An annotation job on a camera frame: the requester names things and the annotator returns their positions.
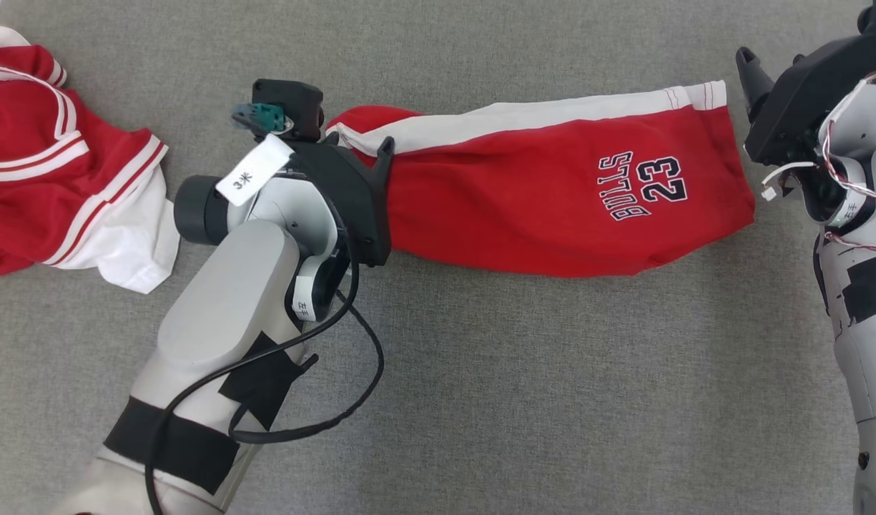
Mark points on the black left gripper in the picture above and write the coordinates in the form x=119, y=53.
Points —
x=352, y=193

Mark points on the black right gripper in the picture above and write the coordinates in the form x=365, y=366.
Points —
x=802, y=93

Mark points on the red Bulls 23 shorts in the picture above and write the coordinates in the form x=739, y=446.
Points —
x=516, y=200

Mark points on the red white jersey shirt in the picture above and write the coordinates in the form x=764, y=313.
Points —
x=30, y=193

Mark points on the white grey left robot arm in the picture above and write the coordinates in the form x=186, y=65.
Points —
x=223, y=315

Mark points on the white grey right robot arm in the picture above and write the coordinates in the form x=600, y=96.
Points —
x=867, y=343

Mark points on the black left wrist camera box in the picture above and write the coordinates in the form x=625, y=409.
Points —
x=294, y=104

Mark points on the teal left camera connector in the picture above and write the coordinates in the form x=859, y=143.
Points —
x=266, y=118

